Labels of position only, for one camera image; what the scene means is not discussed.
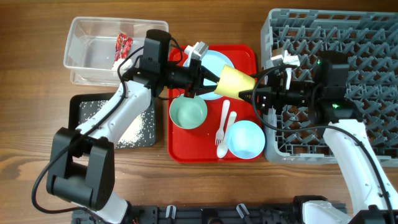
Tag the clear plastic waste bin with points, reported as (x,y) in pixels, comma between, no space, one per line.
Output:
(91,46)

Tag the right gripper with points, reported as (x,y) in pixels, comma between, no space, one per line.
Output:
(277,91)

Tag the red serving tray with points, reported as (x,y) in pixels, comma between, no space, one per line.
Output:
(198,145)

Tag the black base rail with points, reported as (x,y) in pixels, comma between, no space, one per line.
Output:
(272,213)

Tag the white plastic spoon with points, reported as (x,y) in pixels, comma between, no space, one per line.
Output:
(222,148)

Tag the red snack wrapper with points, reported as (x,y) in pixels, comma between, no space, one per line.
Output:
(123,46)

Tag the white rice pile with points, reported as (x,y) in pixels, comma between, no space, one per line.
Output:
(141,132)

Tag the light blue plate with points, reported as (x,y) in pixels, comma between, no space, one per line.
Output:
(214,61)

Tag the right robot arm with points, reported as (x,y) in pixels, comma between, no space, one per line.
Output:
(340,122)

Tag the light blue bowl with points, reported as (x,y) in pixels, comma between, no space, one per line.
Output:
(245,140)

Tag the green bowl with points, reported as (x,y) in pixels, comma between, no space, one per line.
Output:
(188,113)

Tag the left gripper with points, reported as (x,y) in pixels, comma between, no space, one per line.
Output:
(196,68)

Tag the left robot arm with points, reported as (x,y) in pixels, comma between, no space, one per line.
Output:
(81,167)

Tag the grey dishwasher rack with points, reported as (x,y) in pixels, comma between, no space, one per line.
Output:
(369,40)

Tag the black food waste tray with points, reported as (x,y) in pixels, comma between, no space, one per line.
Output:
(75,100)

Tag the yellow plastic cup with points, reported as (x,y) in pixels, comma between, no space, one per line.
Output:
(232,81)

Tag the small white tissue ball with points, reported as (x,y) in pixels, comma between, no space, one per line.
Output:
(125,65)

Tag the white plastic fork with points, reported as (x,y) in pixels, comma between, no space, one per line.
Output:
(224,112)

